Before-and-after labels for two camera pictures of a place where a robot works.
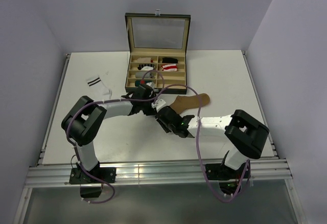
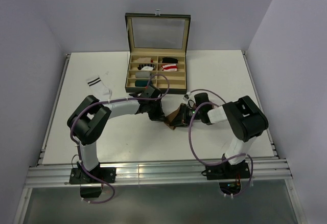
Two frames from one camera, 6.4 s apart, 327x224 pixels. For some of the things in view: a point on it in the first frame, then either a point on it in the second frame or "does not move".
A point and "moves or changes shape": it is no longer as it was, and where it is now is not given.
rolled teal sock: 138,83 does not move
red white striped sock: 172,67 does not move
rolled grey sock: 141,74 does not move
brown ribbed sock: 183,102 moves or changes shape
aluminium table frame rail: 155,173 does not move
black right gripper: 165,128 -> 182,119
